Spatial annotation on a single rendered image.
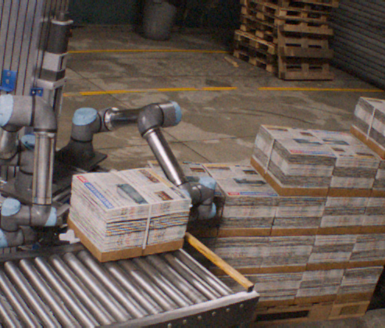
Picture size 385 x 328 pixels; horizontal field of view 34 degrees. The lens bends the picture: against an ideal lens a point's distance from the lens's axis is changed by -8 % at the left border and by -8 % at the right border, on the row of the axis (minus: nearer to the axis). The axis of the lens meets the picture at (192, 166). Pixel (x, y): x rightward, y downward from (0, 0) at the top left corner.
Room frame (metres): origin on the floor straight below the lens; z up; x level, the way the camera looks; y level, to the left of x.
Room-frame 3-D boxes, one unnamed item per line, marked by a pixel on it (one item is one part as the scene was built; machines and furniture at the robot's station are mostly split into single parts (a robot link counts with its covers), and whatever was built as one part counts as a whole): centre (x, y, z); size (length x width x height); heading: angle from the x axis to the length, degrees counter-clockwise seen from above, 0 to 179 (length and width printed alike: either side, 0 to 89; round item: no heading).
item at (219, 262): (2.27, -0.17, 0.81); 0.43 x 0.03 x 0.02; 41
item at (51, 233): (2.16, 0.51, 0.82); 0.12 x 0.08 x 0.09; 131
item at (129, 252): (2.23, 0.29, 0.83); 0.29 x 0.16 x 0.04; 41
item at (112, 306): (1.93, 0.24, 0.77); 0.47 x 0.05 x 0.05; 41
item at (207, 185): (2.66, -0.07, 0.91); 0.11 x 0.08 x 0.11; 142
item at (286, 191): (3.20, -0.50, 0.86); 0.38 x 0.29 x 0.04; 24
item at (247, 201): (3.15, -0.38, 0.42); 1.17 x 0.39 x 0.83; 113
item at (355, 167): (3.31, -0.77, 0.95); 0.38 x 0.29 x 0.23; 23
